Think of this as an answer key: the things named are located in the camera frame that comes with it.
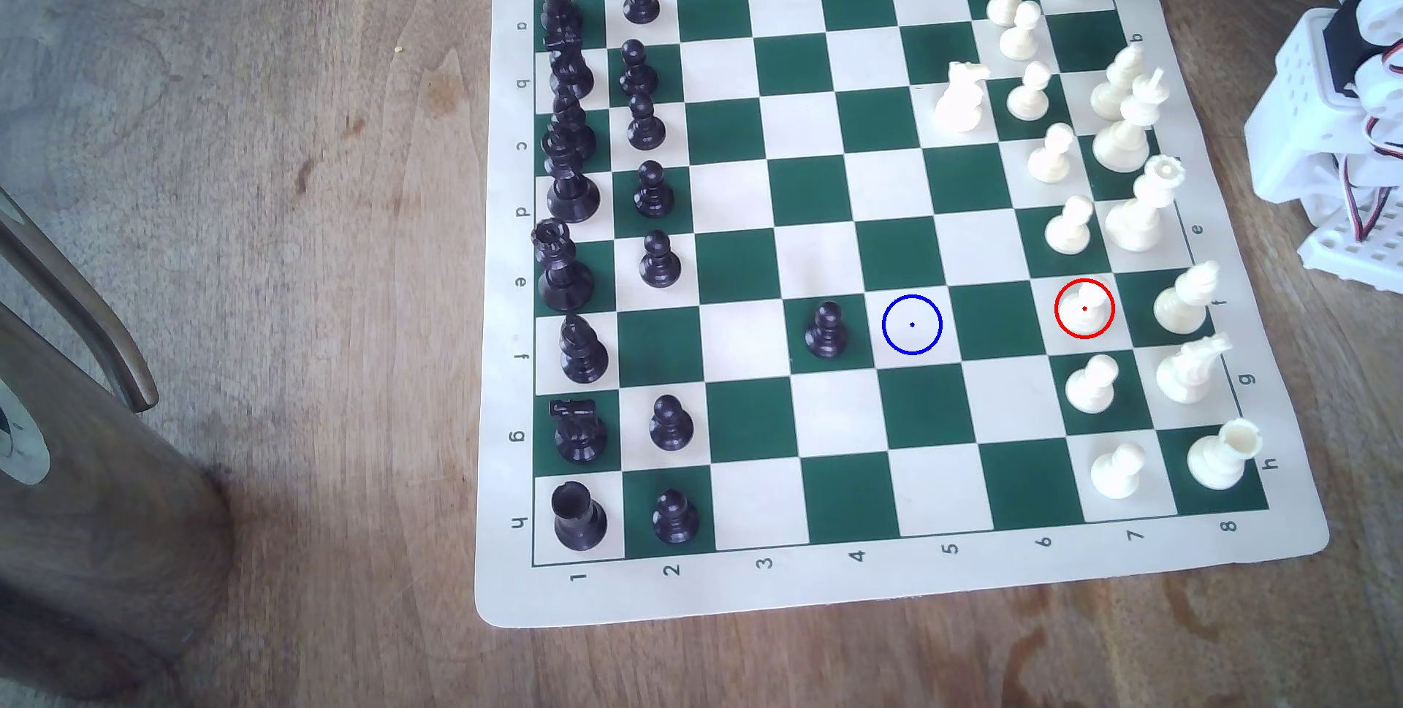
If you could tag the white rook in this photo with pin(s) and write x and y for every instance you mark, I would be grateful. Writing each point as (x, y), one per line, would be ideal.
(1219, 458)

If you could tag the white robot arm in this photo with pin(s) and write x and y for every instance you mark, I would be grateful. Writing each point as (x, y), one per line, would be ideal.
(1376, 18)

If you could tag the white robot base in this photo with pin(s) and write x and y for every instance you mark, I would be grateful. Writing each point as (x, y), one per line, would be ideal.
(1293, 127)

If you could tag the black knight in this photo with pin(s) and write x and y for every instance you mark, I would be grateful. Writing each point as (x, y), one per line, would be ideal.
(572, 72)
(579, 436)

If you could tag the round pale label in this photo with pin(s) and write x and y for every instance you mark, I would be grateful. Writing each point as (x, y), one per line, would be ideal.
(24, 445)

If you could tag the white queen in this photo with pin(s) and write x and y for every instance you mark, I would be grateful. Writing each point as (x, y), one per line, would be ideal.
(1140, 215)

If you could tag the black king fifth row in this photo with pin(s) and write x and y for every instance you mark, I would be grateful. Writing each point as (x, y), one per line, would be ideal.
(563, 281)

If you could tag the white knight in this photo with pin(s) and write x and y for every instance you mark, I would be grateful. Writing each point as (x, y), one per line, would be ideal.
(1188, 374)
(960, 103)

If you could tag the green white chess mat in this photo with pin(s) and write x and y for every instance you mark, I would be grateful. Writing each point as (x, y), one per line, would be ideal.
(767, 576)

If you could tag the white bishop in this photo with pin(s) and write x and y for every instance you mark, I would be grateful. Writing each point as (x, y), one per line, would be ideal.
(1182, 305)
(1116, 83)

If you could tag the black rook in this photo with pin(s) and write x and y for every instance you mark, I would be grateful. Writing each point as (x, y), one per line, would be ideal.
(559, 7)
(578, 520)

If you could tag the white king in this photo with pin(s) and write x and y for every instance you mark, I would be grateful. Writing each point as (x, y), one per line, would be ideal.
(1124, 144)

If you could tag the black queen fourth row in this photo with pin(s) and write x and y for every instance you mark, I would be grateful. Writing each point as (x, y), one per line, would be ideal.
(573, 198)

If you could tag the black bishop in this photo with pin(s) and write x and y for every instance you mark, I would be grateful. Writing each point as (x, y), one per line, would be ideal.
(572, 133)
(583, 355)

